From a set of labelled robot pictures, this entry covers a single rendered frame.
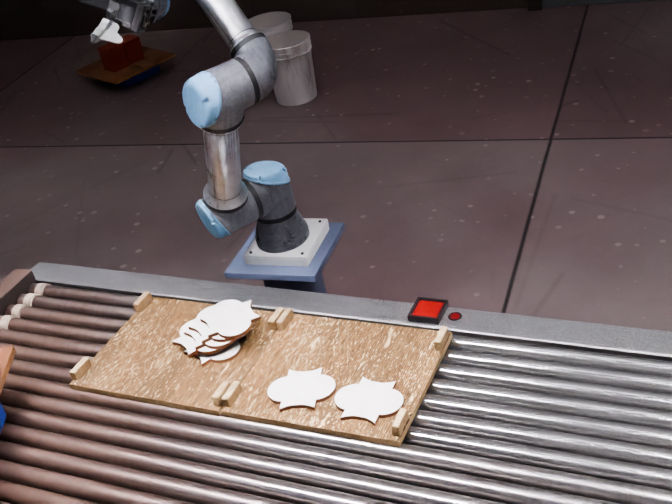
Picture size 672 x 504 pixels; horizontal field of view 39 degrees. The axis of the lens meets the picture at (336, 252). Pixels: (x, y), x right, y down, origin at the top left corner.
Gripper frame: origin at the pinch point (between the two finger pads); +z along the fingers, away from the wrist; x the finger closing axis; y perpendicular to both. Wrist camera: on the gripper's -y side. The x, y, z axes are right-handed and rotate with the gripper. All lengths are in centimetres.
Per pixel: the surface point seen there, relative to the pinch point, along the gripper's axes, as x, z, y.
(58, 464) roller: 88, 28, 30
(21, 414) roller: 91, 12, 15
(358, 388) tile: 50, 17, 82
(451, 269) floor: 77, -182, 116
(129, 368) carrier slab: 75, 2, 33
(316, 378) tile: 53, 13, 73
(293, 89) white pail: 66, -361, 10
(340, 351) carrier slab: 50, 3, 76
